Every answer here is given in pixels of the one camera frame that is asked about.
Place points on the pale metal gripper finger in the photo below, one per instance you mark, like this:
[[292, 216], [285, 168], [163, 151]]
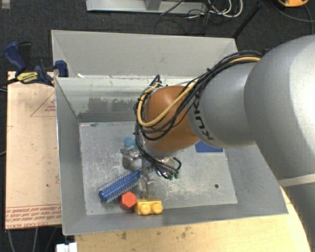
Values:
[[147, 184], [142, 186]]

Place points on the light blue small toy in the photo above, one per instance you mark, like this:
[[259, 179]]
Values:
[[128, 142]]

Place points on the red-orange hexagonal block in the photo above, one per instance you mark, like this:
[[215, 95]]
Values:
[[127, 201]]

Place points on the yellow toy brick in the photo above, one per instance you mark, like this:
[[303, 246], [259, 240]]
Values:
[[148, 207]]

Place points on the blue bristle hairbrush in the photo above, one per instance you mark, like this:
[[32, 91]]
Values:
[[119, 186]]

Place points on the grey metal bin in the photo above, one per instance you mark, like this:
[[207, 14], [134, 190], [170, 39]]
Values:
[[107, 151]]

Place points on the blue flat block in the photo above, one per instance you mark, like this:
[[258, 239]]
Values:
[[207, 148]]

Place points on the brown cardboard board, red print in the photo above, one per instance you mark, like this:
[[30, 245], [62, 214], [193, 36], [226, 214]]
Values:
[[31, 151]]

